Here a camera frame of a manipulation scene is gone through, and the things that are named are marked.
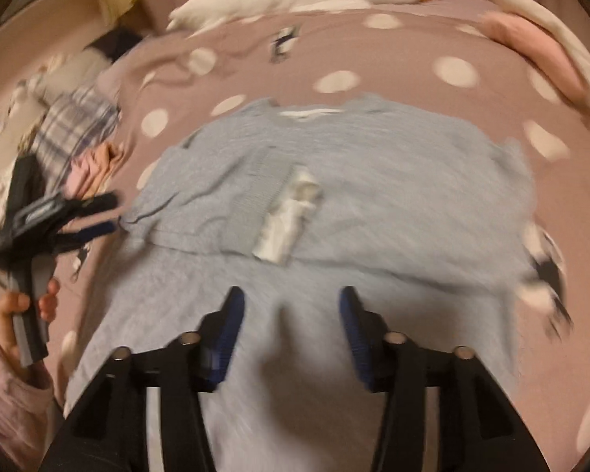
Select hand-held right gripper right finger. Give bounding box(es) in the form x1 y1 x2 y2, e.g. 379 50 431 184
338 286 551 472

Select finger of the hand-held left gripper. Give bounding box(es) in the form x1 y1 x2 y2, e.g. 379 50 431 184
54 193 120 223
54 221 117 255

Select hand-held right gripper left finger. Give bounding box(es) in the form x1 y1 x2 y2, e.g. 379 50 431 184
39 286 247 472

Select grey sweater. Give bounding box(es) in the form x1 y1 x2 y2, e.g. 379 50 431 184
64 93 538 472

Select person's left hand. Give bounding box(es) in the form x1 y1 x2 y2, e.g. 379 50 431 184
0 278 61 361

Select pink garment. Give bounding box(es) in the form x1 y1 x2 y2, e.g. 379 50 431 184
63 142 127 201

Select plaid cloth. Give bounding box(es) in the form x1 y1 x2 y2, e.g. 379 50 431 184
28 85 123 194

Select grey pillow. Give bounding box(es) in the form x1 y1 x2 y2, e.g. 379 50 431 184
43 49 111 90

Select dark cloth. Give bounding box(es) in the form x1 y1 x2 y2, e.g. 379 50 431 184
85 26 144 64

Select pink polka dot bedcover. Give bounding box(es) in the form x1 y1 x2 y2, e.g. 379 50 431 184
54 0 590 468

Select pink plush pillow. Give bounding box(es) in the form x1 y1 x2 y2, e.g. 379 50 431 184
481 12 590 105

